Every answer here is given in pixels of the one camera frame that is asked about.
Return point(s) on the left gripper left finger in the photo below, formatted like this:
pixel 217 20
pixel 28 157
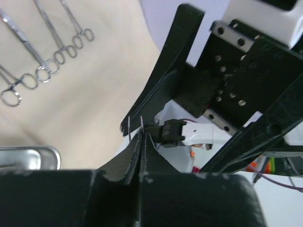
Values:
pixel 118 185

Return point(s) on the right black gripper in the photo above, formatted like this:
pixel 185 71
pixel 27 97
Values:
pixel 240 72

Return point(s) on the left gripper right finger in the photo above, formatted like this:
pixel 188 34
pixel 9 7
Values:
pixel 161 186

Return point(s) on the beige cloth surgical kit roll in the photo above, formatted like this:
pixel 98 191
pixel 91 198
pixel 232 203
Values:
pixel 80 109

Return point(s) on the steel instrument tray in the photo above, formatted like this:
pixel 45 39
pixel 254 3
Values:
pixel 29 158

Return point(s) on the steel scissors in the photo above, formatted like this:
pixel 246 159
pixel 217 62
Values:
pixel 50 65

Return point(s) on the small steel forceps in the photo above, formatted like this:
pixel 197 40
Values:
pixel 87 33

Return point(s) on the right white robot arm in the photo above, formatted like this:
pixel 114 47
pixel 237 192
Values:
pixel 173 125

